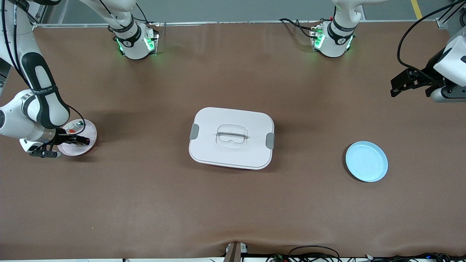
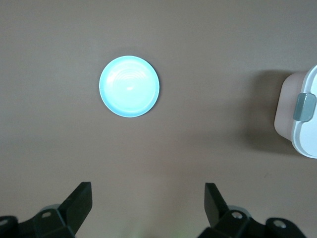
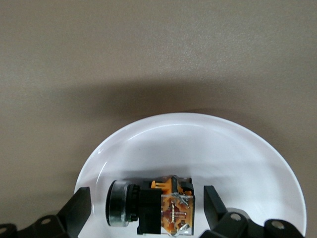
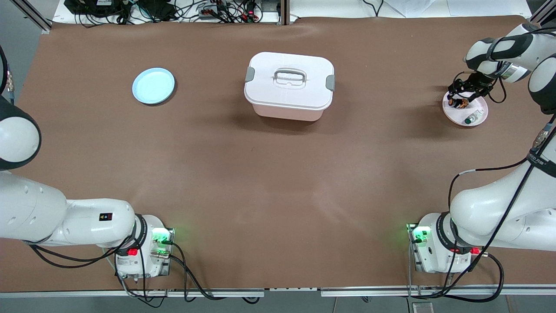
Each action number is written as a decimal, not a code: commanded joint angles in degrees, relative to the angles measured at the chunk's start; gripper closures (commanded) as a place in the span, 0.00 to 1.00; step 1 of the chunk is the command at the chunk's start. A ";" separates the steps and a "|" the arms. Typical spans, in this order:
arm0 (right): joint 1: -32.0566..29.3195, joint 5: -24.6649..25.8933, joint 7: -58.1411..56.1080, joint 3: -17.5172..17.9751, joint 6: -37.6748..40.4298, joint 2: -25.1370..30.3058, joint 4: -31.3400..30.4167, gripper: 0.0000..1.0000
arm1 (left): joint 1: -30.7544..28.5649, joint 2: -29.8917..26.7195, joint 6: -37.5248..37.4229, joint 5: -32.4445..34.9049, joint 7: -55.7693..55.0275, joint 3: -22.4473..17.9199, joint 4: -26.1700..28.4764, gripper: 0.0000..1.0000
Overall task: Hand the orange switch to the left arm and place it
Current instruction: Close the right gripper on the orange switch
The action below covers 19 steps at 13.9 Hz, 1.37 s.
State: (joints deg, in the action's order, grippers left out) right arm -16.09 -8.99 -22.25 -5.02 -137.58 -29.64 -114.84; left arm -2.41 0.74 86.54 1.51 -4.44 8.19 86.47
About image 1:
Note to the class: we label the small white orange part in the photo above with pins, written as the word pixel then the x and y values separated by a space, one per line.
pixel 75 126

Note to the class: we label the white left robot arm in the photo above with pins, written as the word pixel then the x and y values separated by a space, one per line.
pixel 336 36

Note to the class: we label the white lidded box grey clips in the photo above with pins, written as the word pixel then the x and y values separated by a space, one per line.
pixel 231 153

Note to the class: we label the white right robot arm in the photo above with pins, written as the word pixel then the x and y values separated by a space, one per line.
pixel 43 98

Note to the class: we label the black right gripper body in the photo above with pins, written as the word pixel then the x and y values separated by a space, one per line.
pixel 64 138

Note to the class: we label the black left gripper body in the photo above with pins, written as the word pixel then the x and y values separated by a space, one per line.
pixel 426 75

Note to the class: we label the pale pink round plate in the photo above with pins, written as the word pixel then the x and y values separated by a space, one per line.
pixel 78 150

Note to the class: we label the light blue round plate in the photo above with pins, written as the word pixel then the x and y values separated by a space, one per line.
pixel 366 162

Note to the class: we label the metal table clamp bracket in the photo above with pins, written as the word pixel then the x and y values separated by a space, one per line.
pixel 235 253

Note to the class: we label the aluminium frame profile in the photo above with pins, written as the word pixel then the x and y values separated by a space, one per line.
pixel 40 14
pixel 446 20

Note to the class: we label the silver table edge rail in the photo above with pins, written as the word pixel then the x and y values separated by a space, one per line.
pixel 236 23

